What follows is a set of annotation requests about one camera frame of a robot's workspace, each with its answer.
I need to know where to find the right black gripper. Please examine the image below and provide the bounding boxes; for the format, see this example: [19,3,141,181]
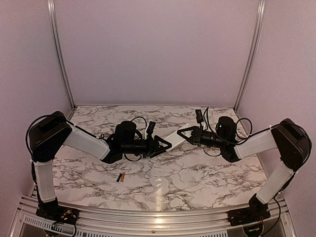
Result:
[177,125,226,149]

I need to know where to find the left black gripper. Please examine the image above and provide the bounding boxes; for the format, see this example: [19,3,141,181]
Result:
[122,134,172,158]

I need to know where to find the white remote control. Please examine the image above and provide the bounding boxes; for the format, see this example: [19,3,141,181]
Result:
[165,123,191,152]

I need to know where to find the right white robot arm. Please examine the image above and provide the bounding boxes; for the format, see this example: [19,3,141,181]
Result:
[177,116,312,221]

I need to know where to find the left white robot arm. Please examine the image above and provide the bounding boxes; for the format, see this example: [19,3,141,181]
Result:
[25,111,172,220]

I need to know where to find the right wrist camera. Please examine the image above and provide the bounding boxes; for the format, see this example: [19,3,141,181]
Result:
[195,109,204,124]

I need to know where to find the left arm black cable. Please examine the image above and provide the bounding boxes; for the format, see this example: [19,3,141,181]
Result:
[98,116,149,162]

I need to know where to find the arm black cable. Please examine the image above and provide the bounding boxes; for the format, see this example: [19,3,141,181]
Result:
[98,116,149,162]
[202,106,254,158]

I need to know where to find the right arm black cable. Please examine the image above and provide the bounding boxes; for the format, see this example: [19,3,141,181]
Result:
[202,106,254,158]

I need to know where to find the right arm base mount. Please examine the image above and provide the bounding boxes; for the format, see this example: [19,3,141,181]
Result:
[227,207,271,226]

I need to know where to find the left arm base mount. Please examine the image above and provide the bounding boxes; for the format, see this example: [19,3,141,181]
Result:
[36,206,79,225]

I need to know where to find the right aluminium frame post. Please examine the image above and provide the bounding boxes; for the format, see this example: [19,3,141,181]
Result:
[234,0,267,113]

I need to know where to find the aluminium frame post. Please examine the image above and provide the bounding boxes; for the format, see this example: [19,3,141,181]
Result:
[234,0,267,113]
[47,0,76,110]

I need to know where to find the front aluminium rail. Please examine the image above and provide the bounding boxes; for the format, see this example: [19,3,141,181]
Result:
[7,196,298,237]

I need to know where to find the left aluminium frame post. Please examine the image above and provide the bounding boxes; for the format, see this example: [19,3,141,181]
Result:
[47,0,76,110]

